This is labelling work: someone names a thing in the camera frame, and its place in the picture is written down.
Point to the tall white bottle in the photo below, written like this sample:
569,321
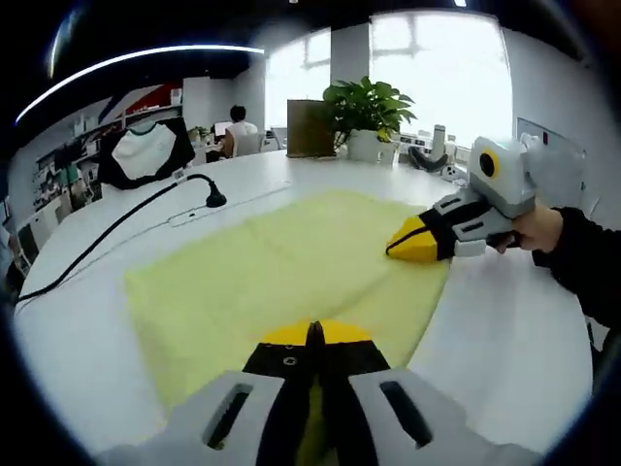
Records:
439,141

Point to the small green desk plant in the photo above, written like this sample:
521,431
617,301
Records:
200,132

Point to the white power strip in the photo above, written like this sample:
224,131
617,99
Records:
186,217

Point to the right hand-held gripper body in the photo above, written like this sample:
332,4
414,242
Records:
514,194

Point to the person's right hand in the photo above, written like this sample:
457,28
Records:
541,230

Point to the black white raglan shirt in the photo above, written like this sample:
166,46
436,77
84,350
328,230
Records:
145,145

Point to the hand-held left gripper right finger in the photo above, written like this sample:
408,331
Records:
446,427

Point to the green potted plant white pot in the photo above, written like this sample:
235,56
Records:
369,145

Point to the yellow garment dark sleeves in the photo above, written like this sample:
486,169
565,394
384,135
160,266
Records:
291,252

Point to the white mesh office chair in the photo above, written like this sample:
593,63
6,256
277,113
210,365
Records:
252,144

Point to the white wall shelf with boxes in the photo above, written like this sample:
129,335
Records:
160,109

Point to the white game controller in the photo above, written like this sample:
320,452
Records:
454,174

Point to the brown cardboard box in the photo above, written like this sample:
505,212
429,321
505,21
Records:
305,128

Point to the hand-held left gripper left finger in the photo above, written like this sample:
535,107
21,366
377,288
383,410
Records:
186,427

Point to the grey wall cabinet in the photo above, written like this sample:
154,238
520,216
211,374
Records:
563,131

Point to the long ceiling light strip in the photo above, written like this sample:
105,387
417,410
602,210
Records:
242,48

